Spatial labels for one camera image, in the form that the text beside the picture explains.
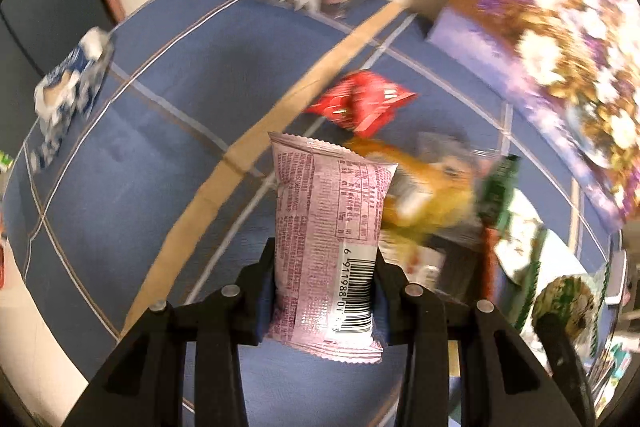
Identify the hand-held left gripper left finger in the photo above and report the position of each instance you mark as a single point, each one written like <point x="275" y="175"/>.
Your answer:
<point x="264" y="302"/>

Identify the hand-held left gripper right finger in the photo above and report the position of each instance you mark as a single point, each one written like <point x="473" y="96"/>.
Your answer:
<point x="380" y="307"/>

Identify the pink snack packet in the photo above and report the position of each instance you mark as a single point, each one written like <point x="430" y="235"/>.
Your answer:
<point x="325" y="237"/>

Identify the green bag with round cookie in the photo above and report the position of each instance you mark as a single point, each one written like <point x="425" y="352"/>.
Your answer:
<point x="567" y="307"/>

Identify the yellow snack packet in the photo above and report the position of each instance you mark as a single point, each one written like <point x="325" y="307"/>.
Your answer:
<point x="430" y="197"/>

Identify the white and green snack bag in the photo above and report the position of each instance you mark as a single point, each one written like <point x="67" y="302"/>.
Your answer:
<point x="522" y="237"/>

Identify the red snack packet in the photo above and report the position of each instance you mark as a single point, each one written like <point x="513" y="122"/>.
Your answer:
<point x="357" y="99"/>

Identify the blue and white snack packet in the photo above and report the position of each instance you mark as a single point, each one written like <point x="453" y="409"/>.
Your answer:
<point x="67" y="89"/>

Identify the floral painting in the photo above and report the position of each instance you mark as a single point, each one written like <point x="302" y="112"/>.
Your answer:
<point x="560" y="37"/>

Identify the white wall adapter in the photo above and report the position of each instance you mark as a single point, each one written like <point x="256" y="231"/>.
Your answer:
<point x="617" y="279"/>

